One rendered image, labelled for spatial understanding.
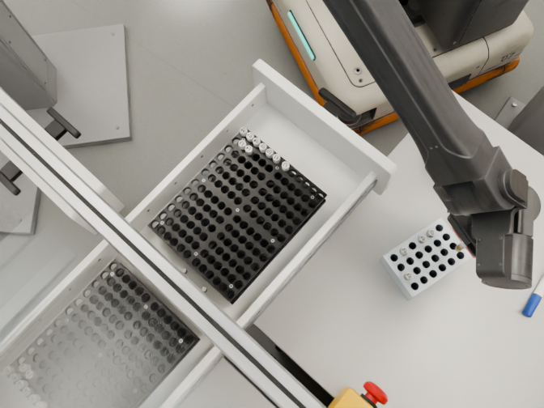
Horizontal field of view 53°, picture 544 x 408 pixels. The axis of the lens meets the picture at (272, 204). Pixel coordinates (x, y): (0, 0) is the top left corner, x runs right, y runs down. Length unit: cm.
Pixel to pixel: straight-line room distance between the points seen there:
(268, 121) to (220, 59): 108
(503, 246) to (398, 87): 23
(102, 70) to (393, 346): 147
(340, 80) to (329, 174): 75
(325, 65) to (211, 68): 49
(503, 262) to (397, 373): 35
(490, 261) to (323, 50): 113
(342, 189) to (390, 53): 39
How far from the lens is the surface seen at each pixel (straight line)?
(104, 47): 211
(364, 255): 98
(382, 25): 57
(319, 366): 95
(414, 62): 59
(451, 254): 97
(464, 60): 177
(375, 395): 82
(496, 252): 69
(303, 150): 95
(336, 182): 93
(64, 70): 210
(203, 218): 85
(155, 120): 196
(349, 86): 164
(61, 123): 96
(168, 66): 205
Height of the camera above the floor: 171
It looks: 73 degrees down
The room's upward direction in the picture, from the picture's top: 7 degrees counter-clockwise
